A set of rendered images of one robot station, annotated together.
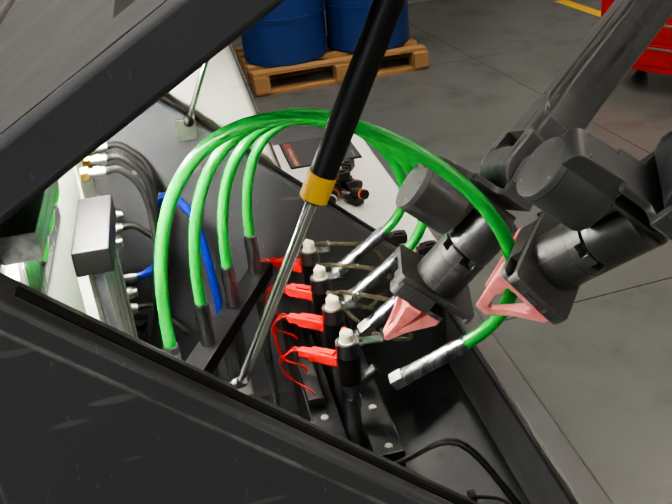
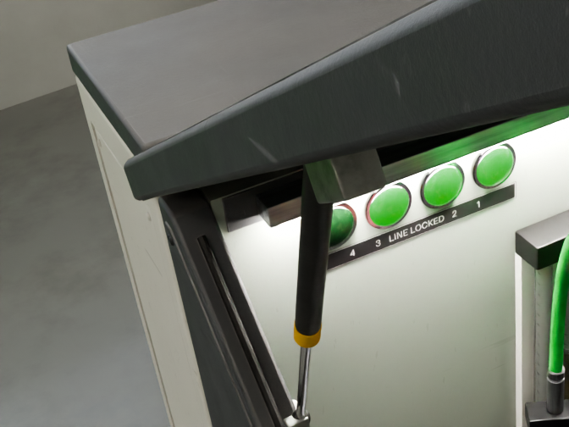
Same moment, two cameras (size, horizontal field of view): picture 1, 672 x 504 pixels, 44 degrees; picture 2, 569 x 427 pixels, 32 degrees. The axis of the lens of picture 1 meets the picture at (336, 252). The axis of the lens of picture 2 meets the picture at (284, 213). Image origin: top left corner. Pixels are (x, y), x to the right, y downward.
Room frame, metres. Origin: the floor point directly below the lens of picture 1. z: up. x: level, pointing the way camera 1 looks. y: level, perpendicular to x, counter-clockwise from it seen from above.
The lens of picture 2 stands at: (0.40, -0.51, 1.90)
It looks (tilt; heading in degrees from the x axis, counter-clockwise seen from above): 33 degrees down; 80
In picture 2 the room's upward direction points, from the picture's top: 9 degrees counter-clockwise
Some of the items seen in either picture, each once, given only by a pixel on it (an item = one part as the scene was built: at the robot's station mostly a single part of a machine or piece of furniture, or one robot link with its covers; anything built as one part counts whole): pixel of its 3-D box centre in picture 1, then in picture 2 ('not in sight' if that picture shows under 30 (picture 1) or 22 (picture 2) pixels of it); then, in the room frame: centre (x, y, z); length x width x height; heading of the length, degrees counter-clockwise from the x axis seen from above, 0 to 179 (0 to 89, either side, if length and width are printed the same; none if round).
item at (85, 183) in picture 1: (109, 227); not in sight; (1.02, 0.30, 1.20); 0.13 x 0.03 x 0.31; 10
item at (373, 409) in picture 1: (340, 419); not in sight; (0.94, 0.02, 0.91); 0.34 x 0.10 x 0.15; 10
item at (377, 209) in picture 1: (346, 201); not in sight; (1.54, -0.03, 0.97); 0.70 x 0.22 x 0.03; 10
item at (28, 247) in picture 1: (51, 124); (518, 119); (0.78, 0.26, 1.43); 0.54 x 0.03 x 0.02; 10
